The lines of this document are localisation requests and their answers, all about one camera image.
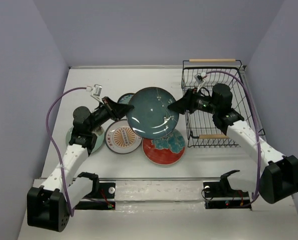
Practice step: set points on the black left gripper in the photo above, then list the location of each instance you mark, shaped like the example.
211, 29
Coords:
115, 110

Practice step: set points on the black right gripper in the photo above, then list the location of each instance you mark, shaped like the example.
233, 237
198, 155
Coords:
187, 102

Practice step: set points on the small blue white plate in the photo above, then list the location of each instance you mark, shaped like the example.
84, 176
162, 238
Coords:
124, 99

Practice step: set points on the dark teal blossom plate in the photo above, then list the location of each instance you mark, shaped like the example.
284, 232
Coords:
151, 118

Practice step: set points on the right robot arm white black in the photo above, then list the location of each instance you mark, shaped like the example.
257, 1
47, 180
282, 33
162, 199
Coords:
276, 175

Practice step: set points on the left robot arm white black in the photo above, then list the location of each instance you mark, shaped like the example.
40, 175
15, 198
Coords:
50, 205

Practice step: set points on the white sunburst pattern plate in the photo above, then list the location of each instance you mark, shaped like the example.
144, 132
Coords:
121, 139

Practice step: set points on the light green flower plate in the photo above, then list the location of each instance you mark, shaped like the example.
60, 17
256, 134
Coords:
99, 132

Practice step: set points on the red teal floral plate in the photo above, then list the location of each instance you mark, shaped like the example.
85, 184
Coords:
165, 151

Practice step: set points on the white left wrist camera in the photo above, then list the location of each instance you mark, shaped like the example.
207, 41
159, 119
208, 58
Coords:
96, 90

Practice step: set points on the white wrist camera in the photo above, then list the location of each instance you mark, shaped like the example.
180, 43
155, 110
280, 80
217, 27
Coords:
200, 77
96, 90

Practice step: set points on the black wire dish rack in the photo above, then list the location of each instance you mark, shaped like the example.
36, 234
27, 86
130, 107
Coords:
201, 131

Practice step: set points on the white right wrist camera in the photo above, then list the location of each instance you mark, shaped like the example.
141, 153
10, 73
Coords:
200, 77

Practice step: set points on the metal table rail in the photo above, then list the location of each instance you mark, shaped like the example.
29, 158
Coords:
159, 179

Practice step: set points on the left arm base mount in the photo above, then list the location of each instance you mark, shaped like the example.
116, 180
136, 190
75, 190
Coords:
102, 200

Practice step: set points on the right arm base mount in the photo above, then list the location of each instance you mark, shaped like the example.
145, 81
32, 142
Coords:
216, 197

